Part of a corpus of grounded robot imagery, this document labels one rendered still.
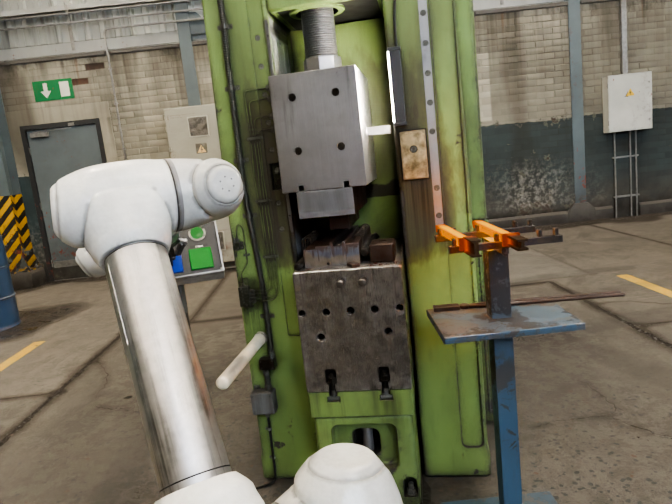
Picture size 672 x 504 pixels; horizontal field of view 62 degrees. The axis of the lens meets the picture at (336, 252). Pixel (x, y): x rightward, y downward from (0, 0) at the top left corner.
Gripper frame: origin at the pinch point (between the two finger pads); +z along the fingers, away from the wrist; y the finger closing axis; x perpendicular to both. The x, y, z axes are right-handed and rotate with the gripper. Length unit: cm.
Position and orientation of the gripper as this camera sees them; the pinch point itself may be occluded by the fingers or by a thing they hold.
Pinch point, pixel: (169, 258)
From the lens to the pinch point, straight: 191.1
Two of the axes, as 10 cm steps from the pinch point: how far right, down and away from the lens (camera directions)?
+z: -1.9, 3.7, 9.1
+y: 9.6, -1.5, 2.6
